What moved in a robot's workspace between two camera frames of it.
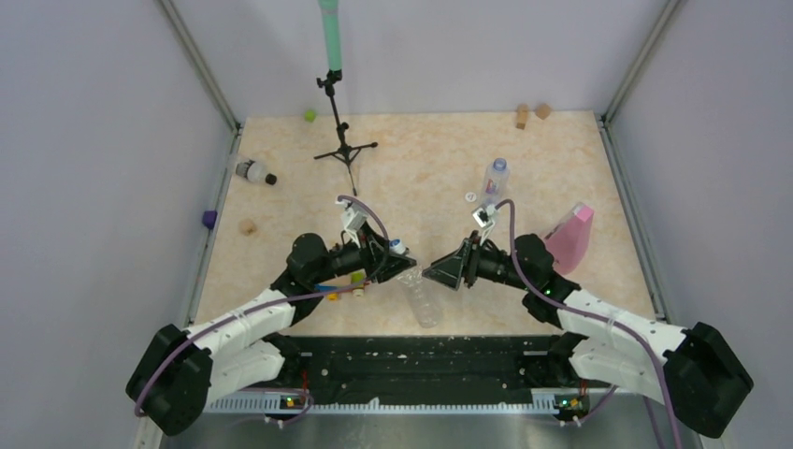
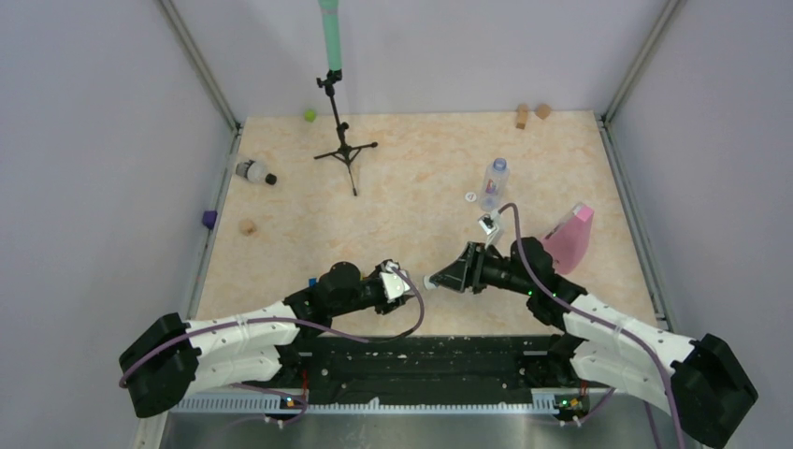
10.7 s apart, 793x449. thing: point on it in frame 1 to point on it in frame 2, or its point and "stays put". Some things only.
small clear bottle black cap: (254, 171) stays put
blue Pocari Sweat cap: (396, 246) to (426, 283)
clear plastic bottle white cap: (496, 182) stays put
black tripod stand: (345, 151) stays put
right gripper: (448, 270) stays put
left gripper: (376, 260) to (387, 307)
